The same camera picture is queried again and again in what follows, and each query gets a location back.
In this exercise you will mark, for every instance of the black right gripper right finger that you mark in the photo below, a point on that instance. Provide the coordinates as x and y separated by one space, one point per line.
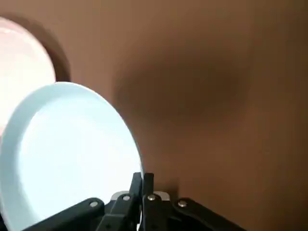
156 214

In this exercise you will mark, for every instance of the white plate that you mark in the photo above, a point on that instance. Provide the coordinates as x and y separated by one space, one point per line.
21 65

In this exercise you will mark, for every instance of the light blue plate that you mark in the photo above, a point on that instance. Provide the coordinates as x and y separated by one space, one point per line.
72 149

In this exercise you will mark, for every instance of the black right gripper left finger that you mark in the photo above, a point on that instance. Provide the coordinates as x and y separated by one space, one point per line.
120 211

